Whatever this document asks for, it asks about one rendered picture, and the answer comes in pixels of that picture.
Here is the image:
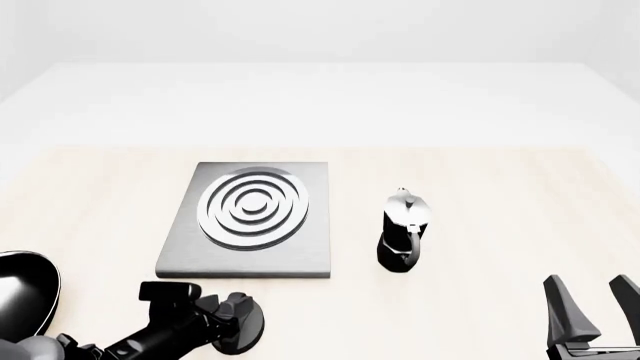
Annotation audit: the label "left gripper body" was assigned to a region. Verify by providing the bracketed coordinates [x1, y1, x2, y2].
[195, 294, 227, 341]

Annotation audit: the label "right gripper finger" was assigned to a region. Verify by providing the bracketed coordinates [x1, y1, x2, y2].
[607, 273, 640, 336]
[543, 274, 602, 348]

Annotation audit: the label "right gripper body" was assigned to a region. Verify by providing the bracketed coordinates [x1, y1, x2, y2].
[545, 337, 640, 360]

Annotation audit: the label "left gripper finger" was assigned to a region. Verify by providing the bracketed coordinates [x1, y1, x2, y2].
[226, 291, 258, 313]
[214, 301, 238, 324]

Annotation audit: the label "round black stove knob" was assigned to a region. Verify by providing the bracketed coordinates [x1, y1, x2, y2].
[211, 294, 268, 356]

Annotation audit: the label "flat square stove plate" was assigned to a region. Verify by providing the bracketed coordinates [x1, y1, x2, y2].
[155, 161, 333, 280]

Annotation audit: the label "black and silver moka pot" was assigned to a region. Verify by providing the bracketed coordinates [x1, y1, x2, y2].
[375, 186, 432, 275]

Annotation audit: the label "black frying pan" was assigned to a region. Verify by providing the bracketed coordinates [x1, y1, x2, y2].
[0, 249, 63, 343]

